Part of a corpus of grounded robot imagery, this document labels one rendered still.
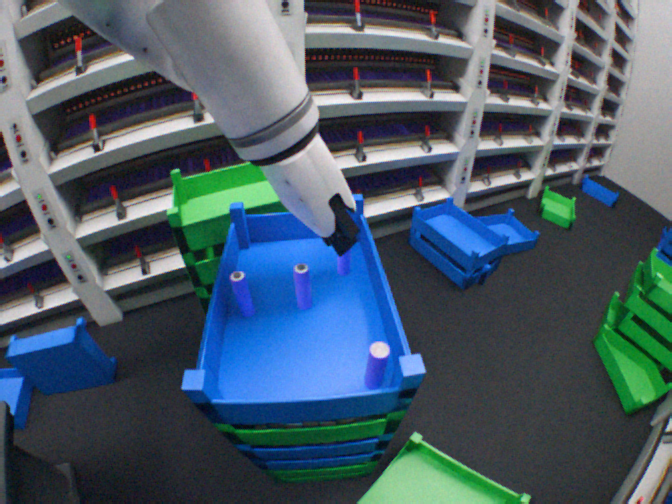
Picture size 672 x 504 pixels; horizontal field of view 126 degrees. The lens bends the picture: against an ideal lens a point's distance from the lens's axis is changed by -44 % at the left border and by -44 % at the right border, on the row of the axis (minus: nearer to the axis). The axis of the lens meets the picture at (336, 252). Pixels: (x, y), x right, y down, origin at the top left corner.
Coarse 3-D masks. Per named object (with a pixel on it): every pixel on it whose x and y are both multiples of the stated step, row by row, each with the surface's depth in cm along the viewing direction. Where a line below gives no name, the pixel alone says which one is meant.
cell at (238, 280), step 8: (240, 272) 34; (232, 280) 33; (240, 280) 33; (240, 288) 34; (248, 288) 35; (240, 296) 34; (248, 296) 35; (240, 304) 35; (248, 304) 36; (248, 312) 36
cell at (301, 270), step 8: (296, 264) 35; (304, 264) 35; (296, 272) 34; (304, 272) 34; (296, 280) 35; (304, 280) 35; (296, 288) 36; (304, 288) 35; (304, 296) 36; (304, 304) 37
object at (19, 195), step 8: (0, 152) 48; (16, 176) 45; (8, 184) 46; (16, 184) 47; (0, 192) 44; (8, 192) 45; (16, 192) 47; (0, 200) 45; (8, 200) 46; (16, 200) 48; (0, 208) 46
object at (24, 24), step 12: (24, 0) 26; (36, 0) 31; (48, 0) 30; (12, 12) 23; (24, 12) 27; (36, 12) 28; (48, 12) 30; (60, 12) 32; (24, 24) 27; (36, 24) 30; (48, 24) 32; (24, 36) 30
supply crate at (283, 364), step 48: (240, 240) 46; (288, 240) 49; (288, 288) 41; (336, 288) 41; (384, 288) 34; (240, 336) 34; (288, 336) 35; (336, 336) 35; (384, 336) 35; (192, 384) 21; (240, 384) 29; (288, 384) 30; (336, 384) 30; (384, 384) 30
